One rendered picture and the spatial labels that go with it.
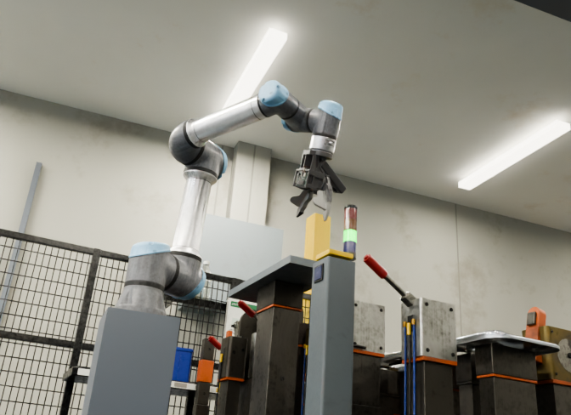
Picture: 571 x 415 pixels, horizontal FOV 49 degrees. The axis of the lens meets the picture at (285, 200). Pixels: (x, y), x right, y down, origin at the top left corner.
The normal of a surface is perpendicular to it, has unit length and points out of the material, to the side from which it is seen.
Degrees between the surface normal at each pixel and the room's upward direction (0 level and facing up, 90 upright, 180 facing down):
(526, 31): 180
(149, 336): 90
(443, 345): 90
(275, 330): 90
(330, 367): 90
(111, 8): 180
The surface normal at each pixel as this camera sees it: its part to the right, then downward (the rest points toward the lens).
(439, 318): 0.45, -0.34
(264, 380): -0.89, -0.25
